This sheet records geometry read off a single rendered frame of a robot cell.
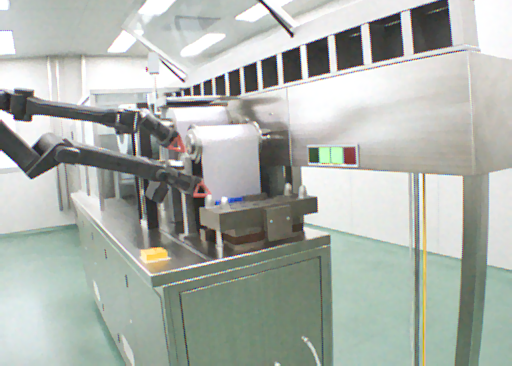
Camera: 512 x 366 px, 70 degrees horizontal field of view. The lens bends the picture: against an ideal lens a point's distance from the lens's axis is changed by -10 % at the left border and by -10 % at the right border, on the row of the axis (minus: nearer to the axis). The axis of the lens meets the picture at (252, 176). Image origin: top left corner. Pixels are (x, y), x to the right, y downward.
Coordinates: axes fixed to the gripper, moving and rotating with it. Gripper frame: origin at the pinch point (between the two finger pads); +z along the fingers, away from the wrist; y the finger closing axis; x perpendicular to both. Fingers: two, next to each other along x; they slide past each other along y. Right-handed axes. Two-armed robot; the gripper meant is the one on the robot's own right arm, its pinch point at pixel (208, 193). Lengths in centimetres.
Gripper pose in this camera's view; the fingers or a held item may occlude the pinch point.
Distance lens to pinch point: 146.9
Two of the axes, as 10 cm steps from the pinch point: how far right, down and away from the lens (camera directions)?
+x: 3.7, -9.1, 1.6
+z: 7.8, 4.0, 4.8
